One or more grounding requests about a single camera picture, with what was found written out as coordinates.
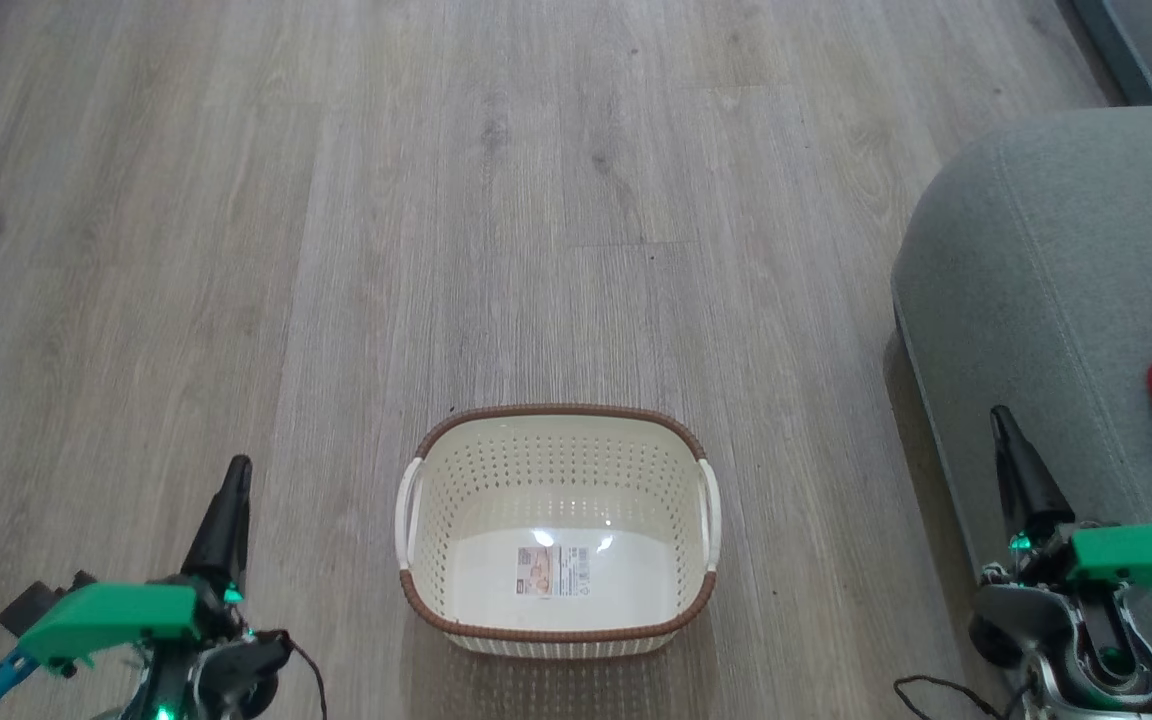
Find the grey fabric sofa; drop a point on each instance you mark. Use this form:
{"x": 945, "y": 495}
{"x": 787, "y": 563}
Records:
{"x": 1056, "y": 300}

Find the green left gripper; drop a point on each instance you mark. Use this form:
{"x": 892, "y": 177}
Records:
{"x": 106, "y": 615}

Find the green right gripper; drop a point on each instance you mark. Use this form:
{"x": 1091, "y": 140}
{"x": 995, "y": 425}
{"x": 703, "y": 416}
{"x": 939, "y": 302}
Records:
{"x": 1136, "y": 558}

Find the cream plastic laundry basket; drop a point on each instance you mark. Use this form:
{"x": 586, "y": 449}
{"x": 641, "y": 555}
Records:
{"x": 556, "y": 490}

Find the printed paper label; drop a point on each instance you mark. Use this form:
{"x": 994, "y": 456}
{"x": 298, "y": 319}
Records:
{"x": 554, "y": 571}

